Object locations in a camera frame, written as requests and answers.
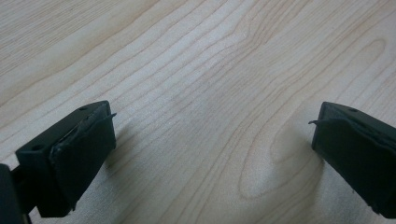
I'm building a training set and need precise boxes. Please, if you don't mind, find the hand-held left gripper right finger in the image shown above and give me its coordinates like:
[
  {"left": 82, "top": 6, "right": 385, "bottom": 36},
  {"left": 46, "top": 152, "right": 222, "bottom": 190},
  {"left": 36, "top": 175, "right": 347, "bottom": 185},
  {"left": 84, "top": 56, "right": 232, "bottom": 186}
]
[{"left": 307, "top": 101, "right": 396, "bottom": 219}]

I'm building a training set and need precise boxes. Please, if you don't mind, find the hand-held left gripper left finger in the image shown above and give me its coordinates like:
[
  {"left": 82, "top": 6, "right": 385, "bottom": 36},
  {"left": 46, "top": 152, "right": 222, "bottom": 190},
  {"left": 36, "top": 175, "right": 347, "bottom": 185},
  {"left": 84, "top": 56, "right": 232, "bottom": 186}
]
[{"left": 15, "top": 100, "right": 118, "bottom": 218}]

